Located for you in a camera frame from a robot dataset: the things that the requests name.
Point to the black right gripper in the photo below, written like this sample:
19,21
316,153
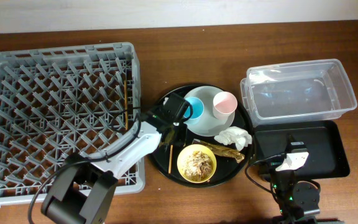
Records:
289,168

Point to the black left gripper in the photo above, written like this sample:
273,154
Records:
173,134

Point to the light blue cup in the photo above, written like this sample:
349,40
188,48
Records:
198,109

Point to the yellow bowl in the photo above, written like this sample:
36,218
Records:
188,150

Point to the pink cup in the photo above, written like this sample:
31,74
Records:
224,104

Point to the white tissue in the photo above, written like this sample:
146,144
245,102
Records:
234,135

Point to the gold snack wrapper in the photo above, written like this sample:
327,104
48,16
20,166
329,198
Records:
222,151

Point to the food scraps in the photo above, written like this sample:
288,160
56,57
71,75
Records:
197,166

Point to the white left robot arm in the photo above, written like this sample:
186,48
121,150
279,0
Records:
83,187

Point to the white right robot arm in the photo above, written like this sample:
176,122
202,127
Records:
297,199

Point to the grey dishwasher rack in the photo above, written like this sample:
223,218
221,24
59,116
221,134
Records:
59,101

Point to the black rectangular tray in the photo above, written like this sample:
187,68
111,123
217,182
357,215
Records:
327,157

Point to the round black tray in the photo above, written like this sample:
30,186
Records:
227,167

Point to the grey round plate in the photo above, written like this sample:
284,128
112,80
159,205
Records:
208,125

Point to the clear plastic bin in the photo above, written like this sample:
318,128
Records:
297,92

